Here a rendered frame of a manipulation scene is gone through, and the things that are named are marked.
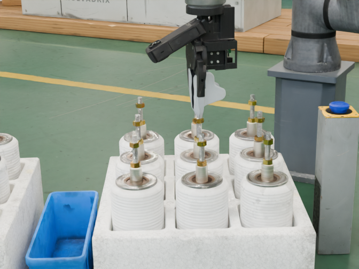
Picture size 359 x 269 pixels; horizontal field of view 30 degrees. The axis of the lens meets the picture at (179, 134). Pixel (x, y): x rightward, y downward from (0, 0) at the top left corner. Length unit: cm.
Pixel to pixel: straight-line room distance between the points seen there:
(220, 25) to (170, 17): 237
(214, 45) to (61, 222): 57
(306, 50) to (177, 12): 188
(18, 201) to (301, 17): 86
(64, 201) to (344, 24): 79
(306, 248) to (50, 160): 103
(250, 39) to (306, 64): 160
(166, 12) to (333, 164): 233
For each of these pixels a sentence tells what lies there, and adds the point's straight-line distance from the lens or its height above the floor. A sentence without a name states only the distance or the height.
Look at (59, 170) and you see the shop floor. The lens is 195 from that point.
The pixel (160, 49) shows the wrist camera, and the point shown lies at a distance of 122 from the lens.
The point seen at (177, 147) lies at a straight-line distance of 141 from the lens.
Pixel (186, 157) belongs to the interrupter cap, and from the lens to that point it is 131.
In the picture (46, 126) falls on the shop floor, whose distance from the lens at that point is 233.
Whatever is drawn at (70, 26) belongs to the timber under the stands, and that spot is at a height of 5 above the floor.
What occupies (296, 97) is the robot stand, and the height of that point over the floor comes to 23.
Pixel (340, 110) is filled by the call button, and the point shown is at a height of 32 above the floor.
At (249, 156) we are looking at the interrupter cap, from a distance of 131.
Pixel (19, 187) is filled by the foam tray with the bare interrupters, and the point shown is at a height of 18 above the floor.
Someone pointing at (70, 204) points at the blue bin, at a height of 9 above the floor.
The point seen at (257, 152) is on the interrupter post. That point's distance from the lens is 132.
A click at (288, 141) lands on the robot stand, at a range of 183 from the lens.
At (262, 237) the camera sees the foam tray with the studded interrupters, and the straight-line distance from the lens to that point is 118.
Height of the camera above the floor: 74
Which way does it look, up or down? 20 degrees down
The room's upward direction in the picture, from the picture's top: 1 degrees counter-clockwise
